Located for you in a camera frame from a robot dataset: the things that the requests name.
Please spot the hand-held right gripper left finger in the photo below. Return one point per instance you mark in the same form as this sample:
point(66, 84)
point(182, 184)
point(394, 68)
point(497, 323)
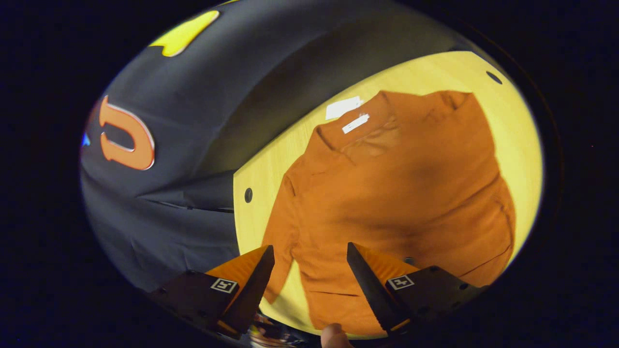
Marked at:
point(251, 295)

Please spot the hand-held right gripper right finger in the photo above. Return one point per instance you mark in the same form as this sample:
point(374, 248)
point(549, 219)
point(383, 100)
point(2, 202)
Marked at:
point(370, 290)

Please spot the black backdrop cloth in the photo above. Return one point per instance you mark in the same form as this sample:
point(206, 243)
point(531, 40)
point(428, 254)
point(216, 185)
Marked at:
point(193, 96)

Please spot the orange button-up shirt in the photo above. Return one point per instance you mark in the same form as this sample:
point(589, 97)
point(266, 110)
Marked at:
point(396, 193)

